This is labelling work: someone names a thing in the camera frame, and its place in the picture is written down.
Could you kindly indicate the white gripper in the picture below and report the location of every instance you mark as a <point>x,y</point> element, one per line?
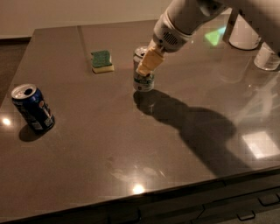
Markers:
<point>166,37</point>

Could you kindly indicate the white green 7up can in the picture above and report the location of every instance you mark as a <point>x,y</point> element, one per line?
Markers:
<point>141,83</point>

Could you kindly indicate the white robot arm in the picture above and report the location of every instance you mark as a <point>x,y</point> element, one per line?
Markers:
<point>182,18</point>

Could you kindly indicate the green yellow sponge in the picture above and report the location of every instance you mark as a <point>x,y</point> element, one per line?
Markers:
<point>101,62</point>

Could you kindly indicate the blue pepsi can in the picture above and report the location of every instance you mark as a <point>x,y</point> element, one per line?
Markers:
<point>30,103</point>

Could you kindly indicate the large white bucket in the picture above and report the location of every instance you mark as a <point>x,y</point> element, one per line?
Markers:
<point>241,35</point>

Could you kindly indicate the small white container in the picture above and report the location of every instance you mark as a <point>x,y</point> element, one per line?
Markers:
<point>266,59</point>

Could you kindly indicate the black drawer handle right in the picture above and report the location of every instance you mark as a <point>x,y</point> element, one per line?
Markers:
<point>269,200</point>

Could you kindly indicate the black drawer handle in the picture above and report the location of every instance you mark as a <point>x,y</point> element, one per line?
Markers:
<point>246,215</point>
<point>269,200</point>

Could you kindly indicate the black drawer handle lower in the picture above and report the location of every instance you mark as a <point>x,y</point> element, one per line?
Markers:
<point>246,215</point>

